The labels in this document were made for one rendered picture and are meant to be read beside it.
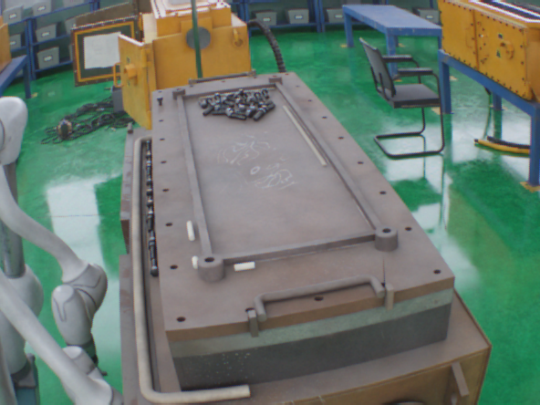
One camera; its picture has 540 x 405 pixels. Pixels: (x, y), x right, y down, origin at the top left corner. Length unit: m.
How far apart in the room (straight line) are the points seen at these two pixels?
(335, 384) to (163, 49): 3.06
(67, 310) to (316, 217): 0.74
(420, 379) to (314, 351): 0.20
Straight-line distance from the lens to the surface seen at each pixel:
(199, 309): 1.00
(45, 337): 1.31
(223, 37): 3.90
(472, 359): 1.10
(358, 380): 1.04
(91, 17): 6.47
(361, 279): 1.02
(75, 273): 1.81
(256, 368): 1.03
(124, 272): 1.40
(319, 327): 1.00
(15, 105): 1.76
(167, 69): 3.90
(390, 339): 1.06
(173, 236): 1.21
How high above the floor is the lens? 1.92
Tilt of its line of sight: 26 degrees down
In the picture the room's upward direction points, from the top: 6 degrees counter-clockwise
